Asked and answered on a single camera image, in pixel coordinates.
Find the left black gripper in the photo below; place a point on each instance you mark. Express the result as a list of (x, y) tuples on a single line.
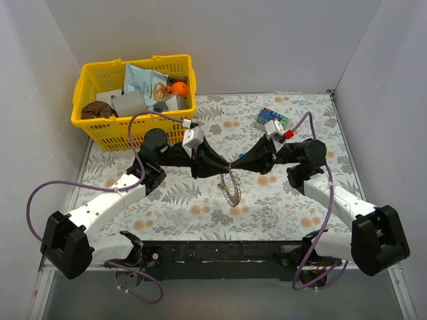
[(197, 163)]

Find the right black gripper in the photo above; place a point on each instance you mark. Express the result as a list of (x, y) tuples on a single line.
[(269, 157)]

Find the metal disc with keyrings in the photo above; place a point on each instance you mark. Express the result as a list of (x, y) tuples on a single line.
[(230, 186)]

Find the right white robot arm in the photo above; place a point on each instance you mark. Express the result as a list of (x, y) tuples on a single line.
[(376, 241)]

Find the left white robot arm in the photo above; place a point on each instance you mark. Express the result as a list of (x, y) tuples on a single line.
[(71, 241)]

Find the blue green sponge pack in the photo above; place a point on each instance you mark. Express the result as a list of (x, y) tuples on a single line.
[(266, 115)]

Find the floral table mat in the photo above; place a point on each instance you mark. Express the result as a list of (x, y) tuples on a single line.
[(183, 208)]

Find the orange fruit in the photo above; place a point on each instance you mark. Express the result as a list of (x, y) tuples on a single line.
[(180, 88)]

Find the light blue chips bag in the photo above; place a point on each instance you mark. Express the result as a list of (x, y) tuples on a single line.
[(151, 84)]

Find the grey paper cup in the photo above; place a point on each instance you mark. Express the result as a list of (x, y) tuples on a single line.
[(129, 104)]

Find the yellow plastic basket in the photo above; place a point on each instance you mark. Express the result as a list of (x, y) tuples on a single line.
[(115, 132)]

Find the white box in basket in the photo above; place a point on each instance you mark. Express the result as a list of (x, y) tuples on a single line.
[(107, 96)]

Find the brown round pastry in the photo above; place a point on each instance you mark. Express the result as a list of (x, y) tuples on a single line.
[(95, 110)]

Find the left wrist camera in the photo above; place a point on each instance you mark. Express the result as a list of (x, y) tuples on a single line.
[(193, 137)]

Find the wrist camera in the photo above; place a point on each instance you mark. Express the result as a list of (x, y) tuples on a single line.
[(193, 137), (276, 132)]

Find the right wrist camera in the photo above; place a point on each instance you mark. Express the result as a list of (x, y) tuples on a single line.
[(276, 132)]

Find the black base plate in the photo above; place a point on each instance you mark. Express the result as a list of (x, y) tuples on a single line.
[(203, 260)]

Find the aluminium frame rail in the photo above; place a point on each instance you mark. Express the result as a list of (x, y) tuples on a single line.
[(72, 260)]

